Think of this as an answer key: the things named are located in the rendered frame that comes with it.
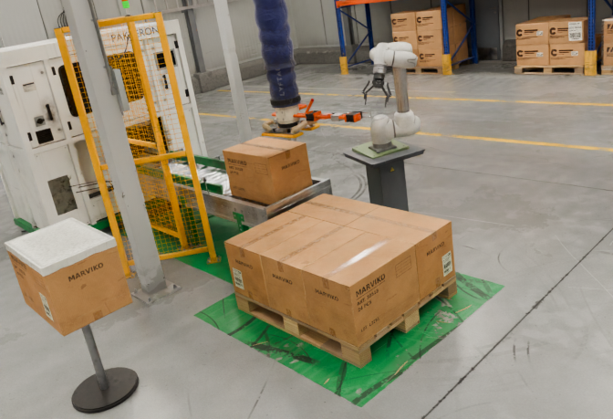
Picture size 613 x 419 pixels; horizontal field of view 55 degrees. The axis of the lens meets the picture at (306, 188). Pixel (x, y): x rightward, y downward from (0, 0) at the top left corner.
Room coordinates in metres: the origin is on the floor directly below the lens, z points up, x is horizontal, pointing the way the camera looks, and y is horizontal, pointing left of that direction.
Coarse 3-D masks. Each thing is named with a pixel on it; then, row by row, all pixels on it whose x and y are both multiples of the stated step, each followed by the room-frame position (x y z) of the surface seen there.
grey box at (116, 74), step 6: (114, 72) 4.26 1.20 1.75; (114, 78) 4.28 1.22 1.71; (120, 78) 4.28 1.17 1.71; (114, 84) 4.30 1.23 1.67; (120, 84) 4.27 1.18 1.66; (120, 90) 4.27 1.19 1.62; (120, 96) 4.26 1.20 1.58; (126, 96) 4.29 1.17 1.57; (120, 102) 4.28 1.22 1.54; (126, 102) 4.28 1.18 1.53; (120, 108) 4.30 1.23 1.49; (126, 108) 4.27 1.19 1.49
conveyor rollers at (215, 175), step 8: (176, 160) 6.19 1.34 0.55; (160, 168) 6.03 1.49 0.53; (176, 168) 5.87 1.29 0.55; (184, 168) 5.83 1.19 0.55; (200, 168) 5.73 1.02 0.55; (208, 168) 5.69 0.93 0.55; (216, 168) 5.64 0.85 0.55; (200, 176) 5.50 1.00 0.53; (208, 176) 5.46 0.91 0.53; (216, 176) 5.41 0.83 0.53; (224, 176) 5.36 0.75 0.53; (224, 184) 5.06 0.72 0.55; (224, 192) 4.92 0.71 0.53; (248, 200) 4.55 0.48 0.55
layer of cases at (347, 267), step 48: (240, 240) 3.77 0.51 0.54; (288, 240) 3.64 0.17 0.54; (336, 240) 3.52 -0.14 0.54; (384, 240) 3.40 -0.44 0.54; (432, 240) 3.40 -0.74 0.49; (240, 288) 3.74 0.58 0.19; (288, 288) 3.31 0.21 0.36; (336, 288) 2.98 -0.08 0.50; (384, 288) 3.07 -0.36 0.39; (432, 288) 3.37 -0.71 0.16; (336, 336) 3.02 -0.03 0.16
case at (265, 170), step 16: (240, 144) 4.83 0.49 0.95; (256, 144) 4.75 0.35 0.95; (272, 144) 4.67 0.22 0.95; (288, 144) 4.58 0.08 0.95; (304, 144) 4.54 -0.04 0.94; (224, 160) 4.75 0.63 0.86; (240, 160) 4.58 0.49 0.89; (256, 160) 4.41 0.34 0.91; (272, 160) 4.32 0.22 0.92; (288, 160) 4.42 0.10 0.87; (304, 160) 4.53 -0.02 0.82; (240, 176) 4.61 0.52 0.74; (256, 176) 4.44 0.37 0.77; (272, 176) 4.30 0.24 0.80; (288, 176) 4.40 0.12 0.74; (304, 176) 4.51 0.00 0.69; (240, 192) 4.65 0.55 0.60; (256, 192) 4.47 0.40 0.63; (272, 192) 4.32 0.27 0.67; (288, 192) 4.39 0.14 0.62
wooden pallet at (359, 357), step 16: (448, 288) 3.47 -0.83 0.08; (240, 304) 3.77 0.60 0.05; (256, 304) 3.74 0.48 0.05; (416, 304) 3.25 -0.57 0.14; (272, 320) 3.53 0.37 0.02; (288, 320) 3.36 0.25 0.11; (400, 320) 3.14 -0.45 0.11; (416, 320) 3.24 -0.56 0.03; (304, 336) 3.28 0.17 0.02; (320, 336) 3.25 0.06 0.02; (336, 352) 3.05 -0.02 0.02; (352, 352) 2.93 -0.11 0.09; (368, 352) 2.94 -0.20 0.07
